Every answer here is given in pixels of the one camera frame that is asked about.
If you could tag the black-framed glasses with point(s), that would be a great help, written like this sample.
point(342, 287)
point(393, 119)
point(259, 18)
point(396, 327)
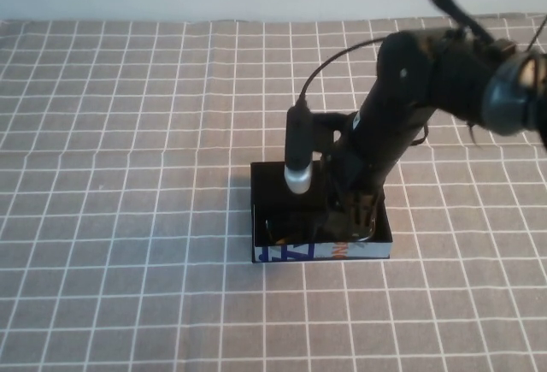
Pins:
point(295, 228)

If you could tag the grey white-grid tablecloth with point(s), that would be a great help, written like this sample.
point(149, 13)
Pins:
point(128, 201)

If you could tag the black glasses case, printed side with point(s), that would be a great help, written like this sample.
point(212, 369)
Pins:
point(273, 201)

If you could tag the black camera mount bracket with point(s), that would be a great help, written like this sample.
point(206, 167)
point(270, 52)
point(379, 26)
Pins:
point(327, 122)

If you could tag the black pen camera, silver tip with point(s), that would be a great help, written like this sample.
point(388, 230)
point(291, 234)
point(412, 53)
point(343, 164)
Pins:
point(298, 145)

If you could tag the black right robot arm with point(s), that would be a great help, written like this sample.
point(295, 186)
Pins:
point(410, 90)

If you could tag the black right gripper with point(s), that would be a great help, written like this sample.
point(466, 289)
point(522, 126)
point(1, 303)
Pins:
point(359, 175)

